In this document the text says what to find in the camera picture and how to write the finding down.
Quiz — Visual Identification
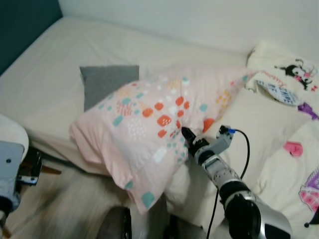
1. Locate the pink patterned pillow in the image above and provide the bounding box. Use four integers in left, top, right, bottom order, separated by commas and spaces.
69, 65, 257, 215

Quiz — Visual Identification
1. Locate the plain cream pillow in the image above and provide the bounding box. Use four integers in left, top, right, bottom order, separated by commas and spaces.
164, 87, 310, 230

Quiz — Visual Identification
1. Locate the grey square pillow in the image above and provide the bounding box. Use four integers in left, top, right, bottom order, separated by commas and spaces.
80, 65, 140, 111

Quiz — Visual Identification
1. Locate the white cartoon print blanket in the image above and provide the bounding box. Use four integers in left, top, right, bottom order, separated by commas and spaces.
246, 41, 319, 232

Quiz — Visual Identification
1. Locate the bed with white sheet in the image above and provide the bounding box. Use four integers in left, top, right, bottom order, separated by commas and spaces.
0, 15, 319, 176

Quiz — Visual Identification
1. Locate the dark teal headboard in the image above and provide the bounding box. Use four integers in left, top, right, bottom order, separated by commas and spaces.
0, 0, 63, 75

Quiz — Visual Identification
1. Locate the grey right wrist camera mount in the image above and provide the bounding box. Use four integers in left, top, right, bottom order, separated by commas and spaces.
202, 125, 236, 160

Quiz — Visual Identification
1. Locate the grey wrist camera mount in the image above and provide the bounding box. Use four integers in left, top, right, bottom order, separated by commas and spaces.
0, 141, 26, 210
202, 125, 236, 160

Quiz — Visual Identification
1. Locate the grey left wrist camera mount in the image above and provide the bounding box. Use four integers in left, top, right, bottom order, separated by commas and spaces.
0, 141, 26, 210

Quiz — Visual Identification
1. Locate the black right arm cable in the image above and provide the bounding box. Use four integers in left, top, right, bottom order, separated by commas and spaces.
206, 128, 251, 239

